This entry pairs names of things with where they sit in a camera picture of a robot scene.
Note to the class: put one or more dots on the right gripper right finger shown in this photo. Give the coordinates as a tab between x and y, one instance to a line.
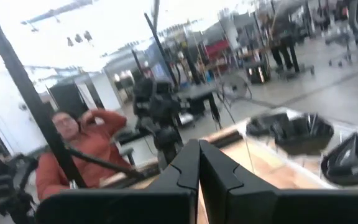
228	186

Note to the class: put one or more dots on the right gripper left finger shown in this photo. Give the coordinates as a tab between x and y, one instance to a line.
185	168

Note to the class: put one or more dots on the black square wavy mini plate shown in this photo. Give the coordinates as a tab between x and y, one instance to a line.
303	127
300	150

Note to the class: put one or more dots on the black teardrop mini plate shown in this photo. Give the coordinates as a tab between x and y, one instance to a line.
343	183
346	161

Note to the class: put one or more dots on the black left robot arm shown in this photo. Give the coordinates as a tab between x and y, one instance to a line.
160	109

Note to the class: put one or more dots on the black desk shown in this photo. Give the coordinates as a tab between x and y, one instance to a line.
197	93

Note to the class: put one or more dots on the person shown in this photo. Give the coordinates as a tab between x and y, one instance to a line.
89	146
283	40

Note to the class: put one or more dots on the black computer blue lights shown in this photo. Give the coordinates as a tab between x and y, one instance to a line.
258	73

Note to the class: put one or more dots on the black cabinet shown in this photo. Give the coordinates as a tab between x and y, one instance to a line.
68	99

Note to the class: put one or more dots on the grey office chair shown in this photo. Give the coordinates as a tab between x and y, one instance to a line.
346	34

